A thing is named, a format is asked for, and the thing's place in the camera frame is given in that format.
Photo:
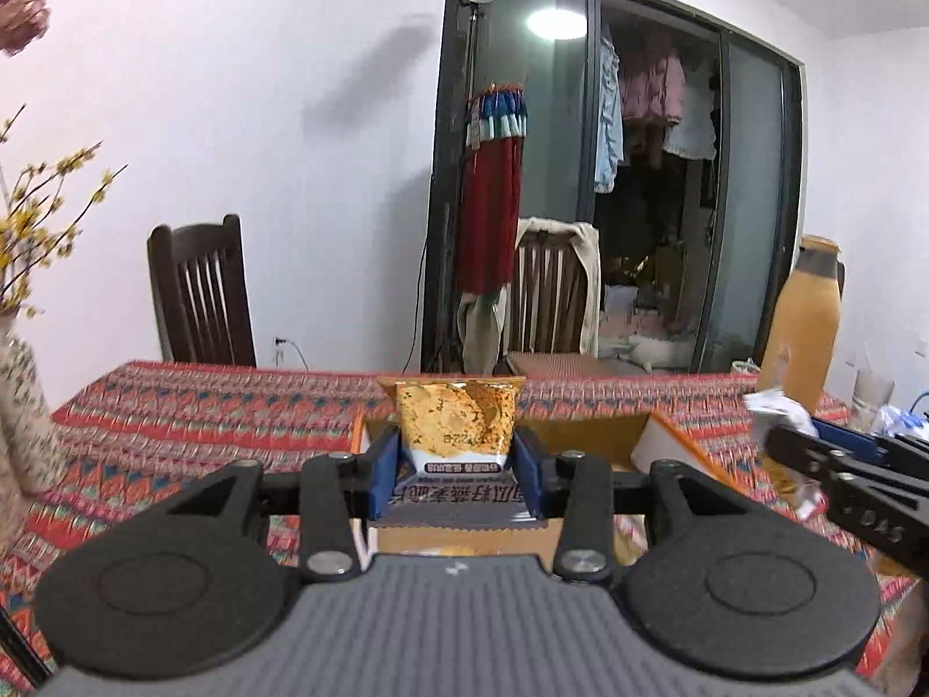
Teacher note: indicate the light blue hanging garment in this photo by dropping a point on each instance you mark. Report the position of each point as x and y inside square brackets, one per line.
[608, 123]

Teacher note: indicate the blue white tissue pack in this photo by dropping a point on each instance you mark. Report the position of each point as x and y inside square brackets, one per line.
[900, 421]

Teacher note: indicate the dark wooden chair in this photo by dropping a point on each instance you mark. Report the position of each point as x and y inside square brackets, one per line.
[196, 236]

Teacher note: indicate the woven chair cushion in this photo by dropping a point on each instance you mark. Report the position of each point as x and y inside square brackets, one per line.
[559, 364]

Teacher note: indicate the white snack packet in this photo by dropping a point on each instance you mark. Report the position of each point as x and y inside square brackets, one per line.
[780, 410]

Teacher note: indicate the pink flower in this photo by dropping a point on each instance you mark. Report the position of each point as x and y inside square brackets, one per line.
[18, 7]

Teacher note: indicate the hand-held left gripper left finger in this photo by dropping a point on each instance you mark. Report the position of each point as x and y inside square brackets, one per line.
[383, 479]

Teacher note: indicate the floral patterned vase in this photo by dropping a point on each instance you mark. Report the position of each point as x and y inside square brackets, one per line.
[22, 414]

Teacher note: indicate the white wall socket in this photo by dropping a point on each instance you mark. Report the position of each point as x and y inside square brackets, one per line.
[279, 348]

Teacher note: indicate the clear drinking glass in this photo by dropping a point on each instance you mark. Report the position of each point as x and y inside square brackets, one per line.
[871, 399]

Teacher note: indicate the red blue hanging bundle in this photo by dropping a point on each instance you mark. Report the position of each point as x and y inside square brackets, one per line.
[493, 196]

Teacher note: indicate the yellow thermos jug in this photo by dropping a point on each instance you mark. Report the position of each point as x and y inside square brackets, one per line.
[798, 334]

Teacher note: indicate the pink hanging garment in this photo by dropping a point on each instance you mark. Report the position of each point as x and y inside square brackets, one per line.
[653, 83]

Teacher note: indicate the chair with draped cloth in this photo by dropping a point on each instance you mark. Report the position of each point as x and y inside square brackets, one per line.
[588, 283]

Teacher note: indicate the golden brown snack packet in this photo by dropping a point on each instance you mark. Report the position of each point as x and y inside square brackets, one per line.
[453, 421]

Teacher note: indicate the orange cardboard box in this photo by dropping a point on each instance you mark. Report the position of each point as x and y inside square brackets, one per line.
[580, 443]

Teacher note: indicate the yellow flower branches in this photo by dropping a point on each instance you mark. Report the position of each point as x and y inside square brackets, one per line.
[11, 225]

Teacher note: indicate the white hanging garment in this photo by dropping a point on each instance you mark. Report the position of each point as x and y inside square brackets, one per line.
[693, 123]

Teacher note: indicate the brown slatted wooden chair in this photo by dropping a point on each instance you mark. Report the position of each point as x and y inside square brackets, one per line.
[538, 290]

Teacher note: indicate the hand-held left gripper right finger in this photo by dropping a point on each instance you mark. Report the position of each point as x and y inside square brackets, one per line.
[528, 479]

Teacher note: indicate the dark framed sliding glass door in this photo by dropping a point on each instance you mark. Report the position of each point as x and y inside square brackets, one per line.
[755, 196]

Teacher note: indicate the white fluffy object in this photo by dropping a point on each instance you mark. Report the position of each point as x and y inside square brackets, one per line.
[657, 351]

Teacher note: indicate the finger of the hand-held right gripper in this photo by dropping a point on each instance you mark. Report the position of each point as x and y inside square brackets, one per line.
[845, 434]
[798, 454]

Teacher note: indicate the red patterned tablecloth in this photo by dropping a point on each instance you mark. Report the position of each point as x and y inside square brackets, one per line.
[181, 414]

